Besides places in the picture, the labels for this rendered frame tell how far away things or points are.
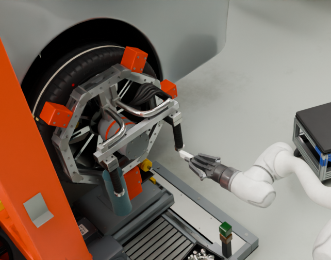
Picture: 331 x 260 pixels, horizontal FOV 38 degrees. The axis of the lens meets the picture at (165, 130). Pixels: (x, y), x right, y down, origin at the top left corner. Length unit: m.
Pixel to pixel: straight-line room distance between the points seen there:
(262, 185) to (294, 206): 1.07
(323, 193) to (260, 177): 0.33
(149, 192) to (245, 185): 0.96
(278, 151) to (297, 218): 0.99
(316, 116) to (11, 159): 1.93
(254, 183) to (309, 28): 2.62
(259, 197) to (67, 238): 0.69
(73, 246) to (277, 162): 0.80
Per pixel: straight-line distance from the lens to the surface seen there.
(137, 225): 2.66
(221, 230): 1.97
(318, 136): 2.78
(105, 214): 2.64
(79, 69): 1.98
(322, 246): 1.32
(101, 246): 2.30
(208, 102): 3.52
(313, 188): 1.63
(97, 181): 2.22
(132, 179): 2.36
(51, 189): 1.54
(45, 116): 1.92
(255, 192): 1.81
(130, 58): 2.03
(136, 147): 2.04
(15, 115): 1.33
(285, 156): 1.86
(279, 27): 4.29
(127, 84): 2.21
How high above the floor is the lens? 2.27
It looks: 43 degrees down
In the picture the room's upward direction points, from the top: 9 degrees counter-clockwise
